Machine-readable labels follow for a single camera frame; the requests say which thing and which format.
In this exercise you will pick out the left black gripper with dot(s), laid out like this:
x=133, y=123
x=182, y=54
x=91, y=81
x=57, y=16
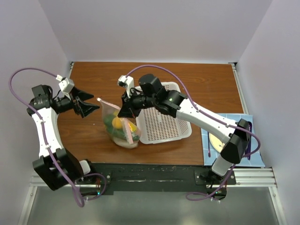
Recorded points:
x=84, y=108

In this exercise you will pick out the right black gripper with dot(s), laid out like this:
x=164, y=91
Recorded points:
x=126, y=111

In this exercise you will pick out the clear zip top bag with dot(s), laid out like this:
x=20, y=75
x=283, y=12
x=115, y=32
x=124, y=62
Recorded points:
x=109, y=112

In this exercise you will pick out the white perforated plastic basket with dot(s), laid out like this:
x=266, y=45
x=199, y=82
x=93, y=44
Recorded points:
x=157, y=128

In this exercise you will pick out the yellow fake banana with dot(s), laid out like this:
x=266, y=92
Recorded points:
x=132, y=127

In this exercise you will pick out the fake orange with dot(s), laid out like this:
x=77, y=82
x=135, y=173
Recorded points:
x=117, y=123

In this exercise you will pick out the green fake cucumber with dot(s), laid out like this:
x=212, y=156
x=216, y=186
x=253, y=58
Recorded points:
x=118, y=133

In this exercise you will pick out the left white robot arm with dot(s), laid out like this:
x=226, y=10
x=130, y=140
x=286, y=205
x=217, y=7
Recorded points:
x=44, y=109

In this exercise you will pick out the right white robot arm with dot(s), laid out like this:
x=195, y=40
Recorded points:
x=234, y=134

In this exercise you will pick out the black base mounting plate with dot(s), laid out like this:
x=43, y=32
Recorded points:
x=111, y=178

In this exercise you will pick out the purple plastic fork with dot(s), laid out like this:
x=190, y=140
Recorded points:
x=208, y=141

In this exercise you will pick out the cream and teal plate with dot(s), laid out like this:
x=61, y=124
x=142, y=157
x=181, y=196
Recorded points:
x=216, y=143

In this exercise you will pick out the blue checked cloth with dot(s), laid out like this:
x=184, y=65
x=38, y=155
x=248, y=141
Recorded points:
x=254, y=160

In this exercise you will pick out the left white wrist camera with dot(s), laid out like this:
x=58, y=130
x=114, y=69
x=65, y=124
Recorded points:
x=65, y=84

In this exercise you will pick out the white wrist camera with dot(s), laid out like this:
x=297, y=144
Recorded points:
x=65, y=84
x=126, y=82

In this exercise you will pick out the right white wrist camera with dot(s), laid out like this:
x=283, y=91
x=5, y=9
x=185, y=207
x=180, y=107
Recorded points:
x=126, y=82

